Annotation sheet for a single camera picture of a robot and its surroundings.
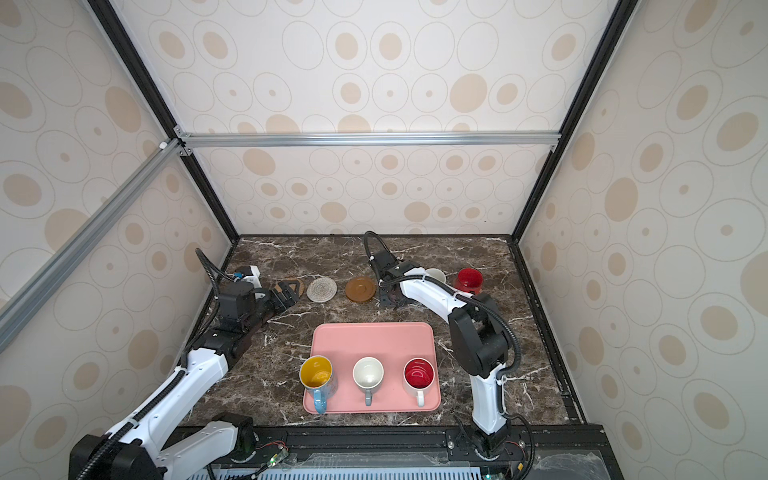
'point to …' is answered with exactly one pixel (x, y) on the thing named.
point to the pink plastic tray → (394, 344)
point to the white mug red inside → (418, 376)
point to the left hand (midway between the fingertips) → (295, 283)
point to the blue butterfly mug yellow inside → (318, 375)
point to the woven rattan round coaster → (293, 285)
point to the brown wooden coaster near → (360, 289)
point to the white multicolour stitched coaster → (321, 289)
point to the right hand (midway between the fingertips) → (395, 298)
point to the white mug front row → (368, 375)
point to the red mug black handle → (470, 280)
